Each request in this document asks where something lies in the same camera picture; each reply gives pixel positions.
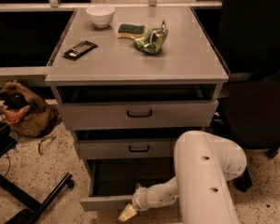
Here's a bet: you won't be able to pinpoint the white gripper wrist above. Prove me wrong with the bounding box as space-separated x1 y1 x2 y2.
119 183 149 222

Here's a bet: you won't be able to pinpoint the grey bottom drawer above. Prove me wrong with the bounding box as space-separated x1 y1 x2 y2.
80 157 175 211

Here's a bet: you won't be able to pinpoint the grey drawer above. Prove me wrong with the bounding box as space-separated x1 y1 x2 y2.
56 84 217 130
80 157 175 211
72 127 203 161

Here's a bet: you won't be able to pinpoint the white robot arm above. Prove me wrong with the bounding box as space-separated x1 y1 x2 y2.
119 131 246 224

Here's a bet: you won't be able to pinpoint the grey middle drawer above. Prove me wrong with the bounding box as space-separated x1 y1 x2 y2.
72 127 203 161

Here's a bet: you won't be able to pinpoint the grey top drawer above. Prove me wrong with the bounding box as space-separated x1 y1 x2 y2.
56 84 217 130

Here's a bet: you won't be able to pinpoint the grey drawer cabinet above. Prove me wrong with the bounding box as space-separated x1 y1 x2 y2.
44 6 230 212

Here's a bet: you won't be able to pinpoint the glasses on floor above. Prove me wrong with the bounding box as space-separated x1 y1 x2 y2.
37 135 56 155

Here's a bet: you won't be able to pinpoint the brown bag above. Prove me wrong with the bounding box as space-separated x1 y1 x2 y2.
0 80 59 137

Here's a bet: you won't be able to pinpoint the black stand base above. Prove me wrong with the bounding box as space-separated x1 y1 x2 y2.
0 120 75 224

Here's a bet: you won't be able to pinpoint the crumpled green chip bag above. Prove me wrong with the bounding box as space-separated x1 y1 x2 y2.
133 21 169 55

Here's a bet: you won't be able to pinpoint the black remote control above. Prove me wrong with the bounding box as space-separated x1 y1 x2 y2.
63 41 97 60

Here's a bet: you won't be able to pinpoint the green yellow sponge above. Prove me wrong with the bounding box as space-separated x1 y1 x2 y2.
118 23 145 38

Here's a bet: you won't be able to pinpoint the white bowl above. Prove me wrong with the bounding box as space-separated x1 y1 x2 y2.
86 5 115 28

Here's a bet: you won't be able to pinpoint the black office chair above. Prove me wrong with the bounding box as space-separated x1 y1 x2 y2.
204 0 280 193

